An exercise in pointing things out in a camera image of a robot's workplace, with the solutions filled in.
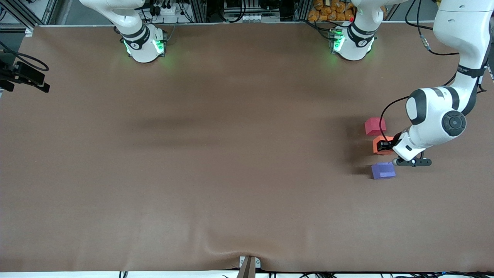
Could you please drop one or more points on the red foam block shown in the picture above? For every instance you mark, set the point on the red foam block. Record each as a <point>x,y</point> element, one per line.
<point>374,126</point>

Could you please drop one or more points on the orange foam block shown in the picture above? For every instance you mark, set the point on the orange foam block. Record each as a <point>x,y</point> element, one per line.
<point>382,138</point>

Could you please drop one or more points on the pile of orange bags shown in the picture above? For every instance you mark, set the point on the pile of orange bags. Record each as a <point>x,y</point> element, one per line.
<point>328,11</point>

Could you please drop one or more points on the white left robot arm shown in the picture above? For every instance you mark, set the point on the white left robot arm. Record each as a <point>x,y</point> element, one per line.
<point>432,112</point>

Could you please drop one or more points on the aluminium frame corner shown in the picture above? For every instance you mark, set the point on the aluminium frame corner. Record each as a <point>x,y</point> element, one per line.
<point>19,14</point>

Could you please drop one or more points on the brown table mat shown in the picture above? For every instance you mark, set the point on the brown table mat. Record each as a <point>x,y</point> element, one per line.
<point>231,193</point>

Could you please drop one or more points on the white terminal block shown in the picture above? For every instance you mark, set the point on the white terminal block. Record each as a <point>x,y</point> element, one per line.
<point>254,17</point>

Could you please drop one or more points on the aluminium frame post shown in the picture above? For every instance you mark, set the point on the aluminium frame post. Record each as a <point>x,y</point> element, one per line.
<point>303,11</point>
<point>197,11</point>

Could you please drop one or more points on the purple foam block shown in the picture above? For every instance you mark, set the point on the purple foam block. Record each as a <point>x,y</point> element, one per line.
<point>383,170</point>

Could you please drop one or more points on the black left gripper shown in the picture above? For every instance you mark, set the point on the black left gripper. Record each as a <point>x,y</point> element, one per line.
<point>394,143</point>

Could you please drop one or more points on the white power strip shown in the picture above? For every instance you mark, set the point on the white power strip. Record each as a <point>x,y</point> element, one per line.
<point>164,10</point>

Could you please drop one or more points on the small metal bracket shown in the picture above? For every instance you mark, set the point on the small metal bracket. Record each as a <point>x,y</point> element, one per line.
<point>242,262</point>

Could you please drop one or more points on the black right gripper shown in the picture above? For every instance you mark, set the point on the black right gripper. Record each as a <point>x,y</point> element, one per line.
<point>22,73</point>

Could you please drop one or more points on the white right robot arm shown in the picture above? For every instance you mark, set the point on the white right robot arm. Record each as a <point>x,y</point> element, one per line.
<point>142,50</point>

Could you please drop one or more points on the brown camera mount bar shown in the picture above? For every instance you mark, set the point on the brown camera mount bar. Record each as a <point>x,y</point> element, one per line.
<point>247,270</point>

